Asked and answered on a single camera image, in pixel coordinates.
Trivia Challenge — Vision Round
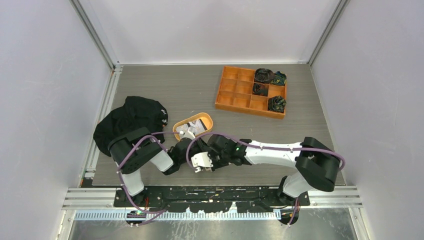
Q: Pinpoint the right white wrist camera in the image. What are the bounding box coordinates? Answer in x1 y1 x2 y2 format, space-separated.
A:
191 152 213 173

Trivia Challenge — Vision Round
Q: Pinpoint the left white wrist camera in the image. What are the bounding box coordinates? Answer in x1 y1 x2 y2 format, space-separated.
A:
179 127 196 140

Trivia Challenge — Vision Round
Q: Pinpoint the silver credit card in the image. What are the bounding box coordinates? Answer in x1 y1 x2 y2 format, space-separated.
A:
191 119 207 134

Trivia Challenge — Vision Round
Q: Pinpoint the dark rolled tie middle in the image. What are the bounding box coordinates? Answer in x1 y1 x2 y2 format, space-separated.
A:
252 82 269 97

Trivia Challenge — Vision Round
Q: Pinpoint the black cloth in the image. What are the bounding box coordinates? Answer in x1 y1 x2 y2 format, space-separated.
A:
93 96 169 157

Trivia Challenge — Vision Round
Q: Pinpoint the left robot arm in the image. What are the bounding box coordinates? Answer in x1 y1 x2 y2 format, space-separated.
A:
107 126 197 207

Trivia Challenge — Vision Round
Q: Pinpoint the green patterned rolled tie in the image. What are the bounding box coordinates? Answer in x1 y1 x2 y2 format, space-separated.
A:
271 71 287 87

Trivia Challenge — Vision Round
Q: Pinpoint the yellow oval tray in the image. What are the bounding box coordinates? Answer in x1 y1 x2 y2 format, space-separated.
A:
172 112 214 140

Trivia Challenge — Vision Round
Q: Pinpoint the orange credit card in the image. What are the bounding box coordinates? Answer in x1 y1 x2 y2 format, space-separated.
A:
175 123 190 133

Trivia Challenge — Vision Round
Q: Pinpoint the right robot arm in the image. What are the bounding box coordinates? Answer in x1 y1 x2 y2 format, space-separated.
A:
207 134 345 206

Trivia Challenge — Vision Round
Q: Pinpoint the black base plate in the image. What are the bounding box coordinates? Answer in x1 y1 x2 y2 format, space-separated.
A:
131 186 295 213

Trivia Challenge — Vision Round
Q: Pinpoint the dark rolled tie top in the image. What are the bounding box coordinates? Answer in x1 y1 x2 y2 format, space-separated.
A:
254 68 275 84

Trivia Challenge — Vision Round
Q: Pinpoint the orange compartment organizer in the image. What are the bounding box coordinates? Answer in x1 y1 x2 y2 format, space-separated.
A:
215 66 288 119

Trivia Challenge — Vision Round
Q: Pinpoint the dark rolled tie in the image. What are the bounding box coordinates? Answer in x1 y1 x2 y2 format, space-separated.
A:
254 68 275 84
252 82 269 97

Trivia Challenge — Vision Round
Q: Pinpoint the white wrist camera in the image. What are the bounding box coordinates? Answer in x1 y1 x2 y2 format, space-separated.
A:
179 127 196 140
191 152 213 173

